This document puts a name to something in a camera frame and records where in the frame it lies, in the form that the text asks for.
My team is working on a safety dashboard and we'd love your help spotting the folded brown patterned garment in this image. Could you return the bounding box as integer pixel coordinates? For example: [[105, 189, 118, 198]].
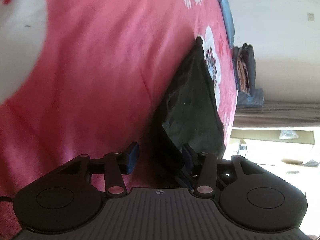
[[236, 53, 250, 94]]

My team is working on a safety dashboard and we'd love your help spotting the wall power socket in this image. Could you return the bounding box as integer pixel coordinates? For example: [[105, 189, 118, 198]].
[[308, 13, 315, 22]]

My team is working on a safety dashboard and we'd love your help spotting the blue flat pillow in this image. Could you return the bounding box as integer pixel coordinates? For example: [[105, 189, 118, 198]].
[[217, 0, 235, 49]]

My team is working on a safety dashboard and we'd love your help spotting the folded dark blue garment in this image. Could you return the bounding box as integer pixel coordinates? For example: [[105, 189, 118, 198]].
[[232, 47, 240, 90]]

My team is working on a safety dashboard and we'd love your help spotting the pink floral blanket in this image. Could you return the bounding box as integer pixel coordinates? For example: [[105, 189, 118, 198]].
[[0, 0, 239, 240]]

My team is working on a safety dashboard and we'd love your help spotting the grey curtain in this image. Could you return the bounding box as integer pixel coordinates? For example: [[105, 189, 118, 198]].
[[233, 101, 319, 128]]

